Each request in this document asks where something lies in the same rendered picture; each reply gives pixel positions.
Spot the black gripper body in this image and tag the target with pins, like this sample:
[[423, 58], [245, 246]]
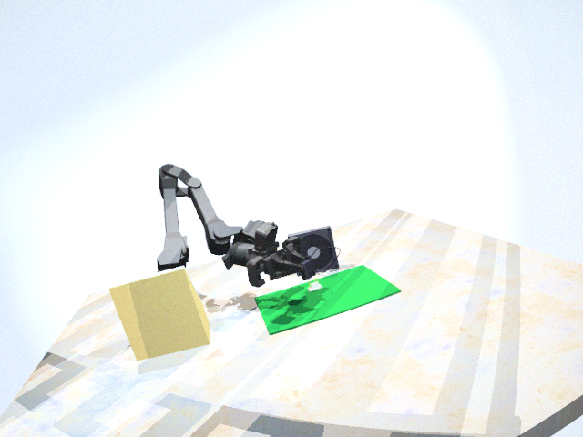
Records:
[[256, 264]]

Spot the green circuit board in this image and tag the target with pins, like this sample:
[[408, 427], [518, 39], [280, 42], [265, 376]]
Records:
[[322, 298]]

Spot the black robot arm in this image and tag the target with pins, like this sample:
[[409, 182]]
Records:
[[217, 234]]

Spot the black cooling fan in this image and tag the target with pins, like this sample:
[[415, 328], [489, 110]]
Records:
[[313, 239]]

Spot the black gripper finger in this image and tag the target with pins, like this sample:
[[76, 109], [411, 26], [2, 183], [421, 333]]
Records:
[[293, 256], [279, 268]]

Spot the black fan cable with plug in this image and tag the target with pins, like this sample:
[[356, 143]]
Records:
[[309, 270]]

